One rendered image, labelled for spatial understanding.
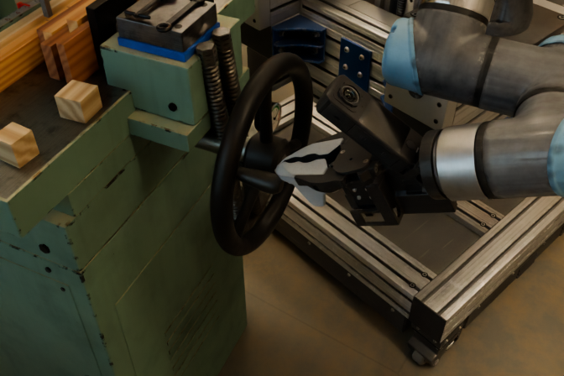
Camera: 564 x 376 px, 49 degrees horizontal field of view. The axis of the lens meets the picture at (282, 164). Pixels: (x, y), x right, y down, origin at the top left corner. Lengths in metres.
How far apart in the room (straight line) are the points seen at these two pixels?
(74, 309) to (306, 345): 0.79
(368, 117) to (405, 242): 0.97
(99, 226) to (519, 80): 0.56
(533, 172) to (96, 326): 0.66
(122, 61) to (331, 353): 1.01
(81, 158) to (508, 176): 0.50
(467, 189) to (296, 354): 1.06
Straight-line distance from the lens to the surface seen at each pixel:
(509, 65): 0.65
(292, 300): 1.70
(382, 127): 0.63
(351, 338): 1.64
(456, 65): 0.65
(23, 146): 0.76
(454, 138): 0.61
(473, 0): 0.67
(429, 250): 1.57
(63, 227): 0.83
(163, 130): 0.83
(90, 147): 0.81
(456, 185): 0.61
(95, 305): 0.95
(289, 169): 0.71
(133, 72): 0.83
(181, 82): 0.79
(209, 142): 0.88
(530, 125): 0.59
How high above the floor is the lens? 1.37
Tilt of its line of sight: 41 degrees down
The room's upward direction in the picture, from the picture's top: straight up
